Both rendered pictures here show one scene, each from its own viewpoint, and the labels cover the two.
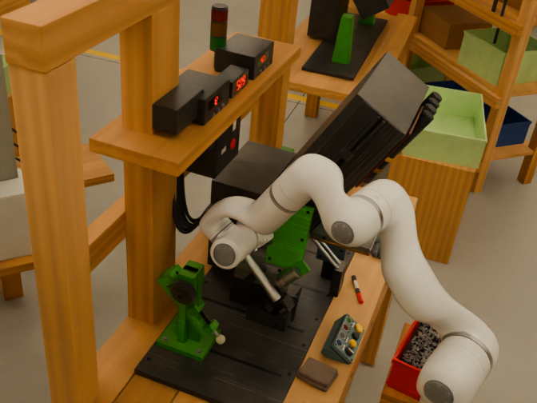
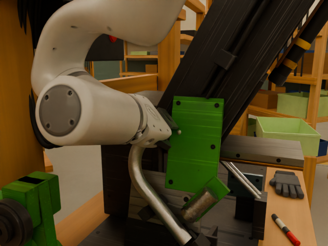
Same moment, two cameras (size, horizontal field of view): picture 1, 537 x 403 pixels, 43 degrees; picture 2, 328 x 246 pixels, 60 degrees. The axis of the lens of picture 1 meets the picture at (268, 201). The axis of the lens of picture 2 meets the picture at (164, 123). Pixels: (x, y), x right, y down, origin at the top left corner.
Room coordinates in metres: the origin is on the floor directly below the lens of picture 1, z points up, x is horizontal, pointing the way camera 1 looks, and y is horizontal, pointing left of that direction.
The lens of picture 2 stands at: (1.06, -0.04, 1.36)
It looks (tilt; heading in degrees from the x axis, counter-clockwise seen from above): 13 degrees down; 4
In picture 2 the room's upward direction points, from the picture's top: straight up
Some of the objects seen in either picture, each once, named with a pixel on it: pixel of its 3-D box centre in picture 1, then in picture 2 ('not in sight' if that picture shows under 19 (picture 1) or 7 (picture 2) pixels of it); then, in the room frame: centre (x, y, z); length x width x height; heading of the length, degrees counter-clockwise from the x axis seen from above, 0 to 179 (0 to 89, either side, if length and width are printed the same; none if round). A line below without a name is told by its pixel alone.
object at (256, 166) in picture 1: (252, 209); (151, 149); (1.93, 0.05, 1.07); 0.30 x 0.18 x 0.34; 162
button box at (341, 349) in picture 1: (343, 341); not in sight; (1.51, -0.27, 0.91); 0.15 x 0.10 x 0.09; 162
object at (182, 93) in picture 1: (178, 108); not in sight; (1.57, 0.25, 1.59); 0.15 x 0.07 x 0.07; 162
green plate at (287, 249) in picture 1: (292, 229); (197, 140); (1.69, -0.08, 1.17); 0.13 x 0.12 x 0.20; 162
